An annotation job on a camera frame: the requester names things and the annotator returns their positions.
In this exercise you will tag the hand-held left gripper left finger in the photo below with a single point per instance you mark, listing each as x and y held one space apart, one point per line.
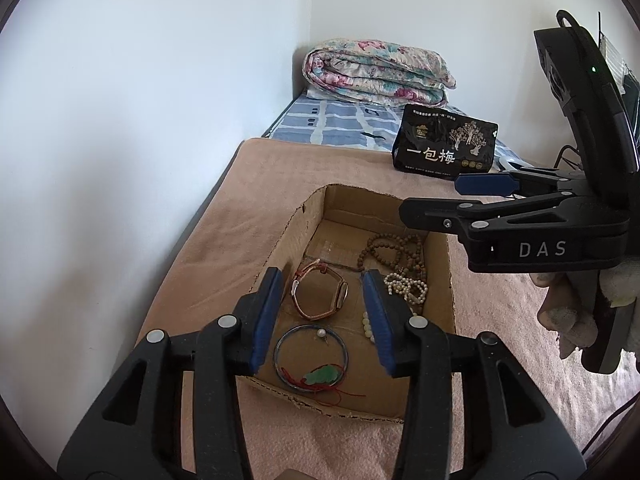
267 310

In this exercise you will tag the folded floral quilt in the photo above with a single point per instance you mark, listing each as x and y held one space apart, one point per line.
375 70

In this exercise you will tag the grey bangle with pearl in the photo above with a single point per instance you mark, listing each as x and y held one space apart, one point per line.
280 355

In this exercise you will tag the black printed bag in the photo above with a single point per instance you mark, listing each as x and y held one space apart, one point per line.
440 145

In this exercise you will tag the cardboard box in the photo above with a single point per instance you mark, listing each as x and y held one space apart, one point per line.
440 280

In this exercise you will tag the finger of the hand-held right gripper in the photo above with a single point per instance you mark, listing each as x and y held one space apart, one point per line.
430 212
480 184

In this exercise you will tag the person's right hand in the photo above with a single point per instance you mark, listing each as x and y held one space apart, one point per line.
570 310

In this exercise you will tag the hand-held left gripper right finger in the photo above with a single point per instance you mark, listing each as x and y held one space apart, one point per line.
377 320

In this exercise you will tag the blue checked bedsheet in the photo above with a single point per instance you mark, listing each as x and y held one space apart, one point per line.
340 125

